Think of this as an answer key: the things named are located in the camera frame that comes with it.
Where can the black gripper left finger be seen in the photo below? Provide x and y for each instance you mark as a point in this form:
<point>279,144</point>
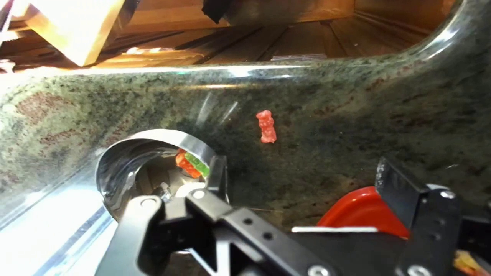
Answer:
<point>204,239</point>

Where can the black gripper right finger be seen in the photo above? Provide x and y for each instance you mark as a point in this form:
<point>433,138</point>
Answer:
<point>434,224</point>

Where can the green gummy bear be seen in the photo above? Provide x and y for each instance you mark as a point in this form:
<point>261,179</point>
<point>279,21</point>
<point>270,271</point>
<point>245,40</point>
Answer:
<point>201,166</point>

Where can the red gummy bear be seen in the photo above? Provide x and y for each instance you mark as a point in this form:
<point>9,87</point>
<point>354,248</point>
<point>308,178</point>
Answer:
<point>265,127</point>
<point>184,164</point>

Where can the stainless steel bowl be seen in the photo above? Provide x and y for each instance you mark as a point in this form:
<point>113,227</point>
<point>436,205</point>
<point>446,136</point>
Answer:
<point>153,139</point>

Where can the clear bag of gummy bears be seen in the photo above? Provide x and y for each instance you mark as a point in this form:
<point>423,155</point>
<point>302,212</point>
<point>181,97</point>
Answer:
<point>469,264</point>

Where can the red plate with food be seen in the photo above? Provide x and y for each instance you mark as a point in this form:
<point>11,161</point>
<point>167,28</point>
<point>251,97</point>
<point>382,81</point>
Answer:
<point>357,208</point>

